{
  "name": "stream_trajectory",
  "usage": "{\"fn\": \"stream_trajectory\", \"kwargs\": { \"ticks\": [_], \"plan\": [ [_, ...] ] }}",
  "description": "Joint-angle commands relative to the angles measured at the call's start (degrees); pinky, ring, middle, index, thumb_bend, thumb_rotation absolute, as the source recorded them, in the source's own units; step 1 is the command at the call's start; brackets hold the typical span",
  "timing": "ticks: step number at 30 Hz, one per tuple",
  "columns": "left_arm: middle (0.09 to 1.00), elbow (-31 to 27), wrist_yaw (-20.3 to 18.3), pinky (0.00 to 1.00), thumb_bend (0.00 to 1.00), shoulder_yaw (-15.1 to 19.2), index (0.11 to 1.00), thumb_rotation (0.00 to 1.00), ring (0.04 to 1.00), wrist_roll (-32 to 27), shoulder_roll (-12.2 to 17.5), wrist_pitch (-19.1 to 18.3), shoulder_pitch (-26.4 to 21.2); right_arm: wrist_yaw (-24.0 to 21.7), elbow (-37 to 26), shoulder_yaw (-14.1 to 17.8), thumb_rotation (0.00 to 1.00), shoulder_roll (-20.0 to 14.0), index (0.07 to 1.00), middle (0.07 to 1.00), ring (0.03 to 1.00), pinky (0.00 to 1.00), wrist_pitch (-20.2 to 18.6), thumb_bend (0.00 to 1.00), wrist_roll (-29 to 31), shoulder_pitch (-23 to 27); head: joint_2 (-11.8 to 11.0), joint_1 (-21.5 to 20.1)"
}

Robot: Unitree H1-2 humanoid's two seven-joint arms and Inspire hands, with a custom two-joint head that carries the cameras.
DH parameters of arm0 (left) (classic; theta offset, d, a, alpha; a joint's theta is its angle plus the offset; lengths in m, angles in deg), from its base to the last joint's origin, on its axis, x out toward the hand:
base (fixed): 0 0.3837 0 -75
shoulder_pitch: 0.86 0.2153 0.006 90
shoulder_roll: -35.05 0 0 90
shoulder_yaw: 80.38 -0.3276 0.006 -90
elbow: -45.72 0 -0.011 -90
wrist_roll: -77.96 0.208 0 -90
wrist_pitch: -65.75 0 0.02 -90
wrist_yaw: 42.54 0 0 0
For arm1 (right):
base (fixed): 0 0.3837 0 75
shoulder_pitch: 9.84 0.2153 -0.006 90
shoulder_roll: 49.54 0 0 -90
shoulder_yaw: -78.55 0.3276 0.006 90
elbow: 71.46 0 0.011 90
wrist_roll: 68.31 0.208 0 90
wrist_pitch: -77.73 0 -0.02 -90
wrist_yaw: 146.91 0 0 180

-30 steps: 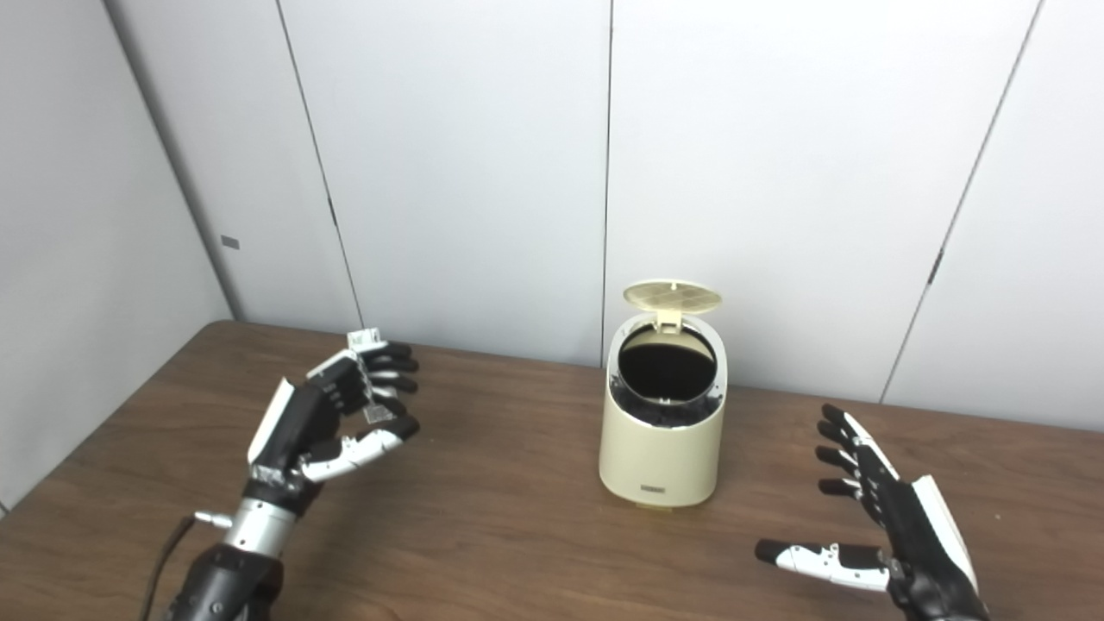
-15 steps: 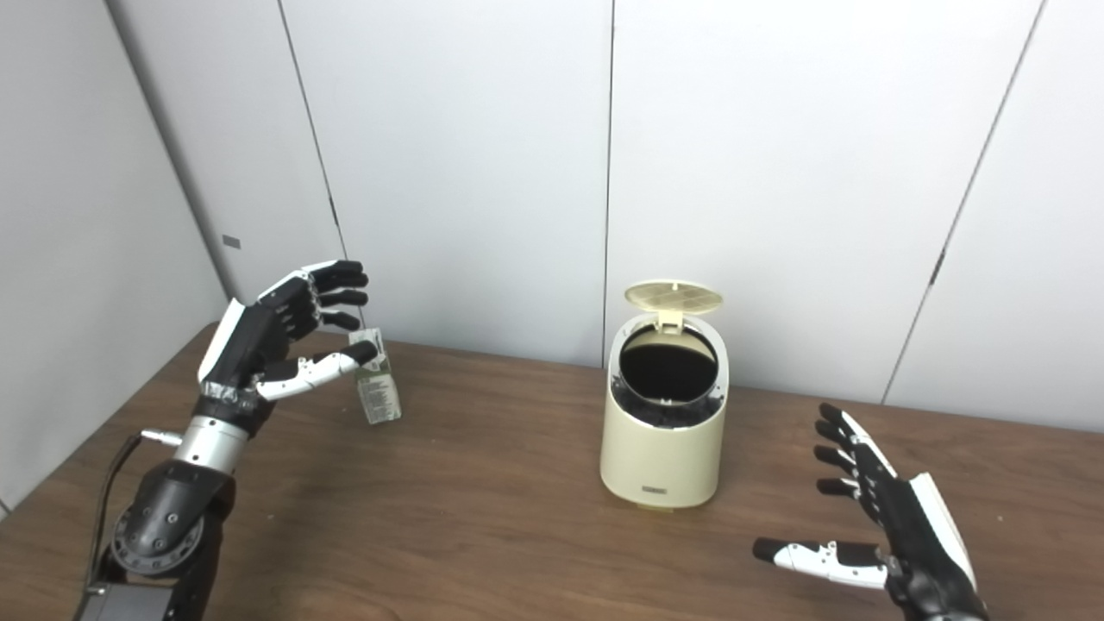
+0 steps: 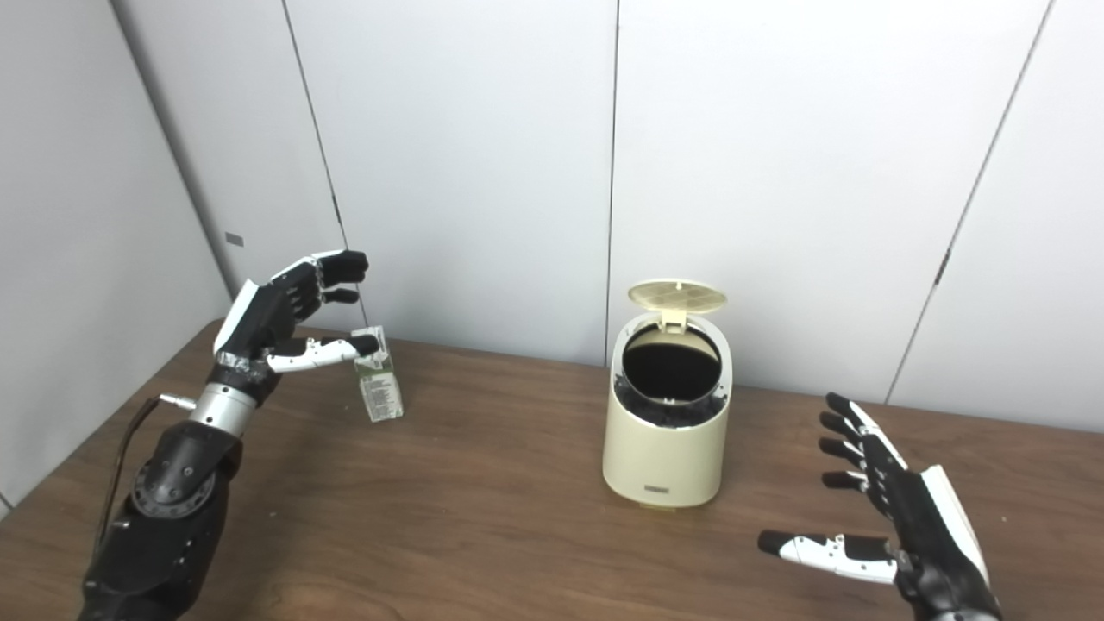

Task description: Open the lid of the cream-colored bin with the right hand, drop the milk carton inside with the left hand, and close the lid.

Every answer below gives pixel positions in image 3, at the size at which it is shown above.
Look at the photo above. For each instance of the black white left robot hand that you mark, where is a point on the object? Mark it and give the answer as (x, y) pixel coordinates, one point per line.
(263, 323)

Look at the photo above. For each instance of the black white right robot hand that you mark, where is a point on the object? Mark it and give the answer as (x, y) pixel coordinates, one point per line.
(927, 526)

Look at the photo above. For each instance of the green white milk carton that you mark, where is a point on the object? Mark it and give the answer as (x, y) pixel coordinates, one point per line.
(379, 392)

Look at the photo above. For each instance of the cream lidded trash can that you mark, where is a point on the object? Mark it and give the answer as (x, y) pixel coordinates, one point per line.
(664, 461)

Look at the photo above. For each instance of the cream round bin lid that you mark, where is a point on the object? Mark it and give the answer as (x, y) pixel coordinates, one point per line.
(677, 296)

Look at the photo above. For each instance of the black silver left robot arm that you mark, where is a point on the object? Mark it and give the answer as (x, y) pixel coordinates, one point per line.
(172, 509)

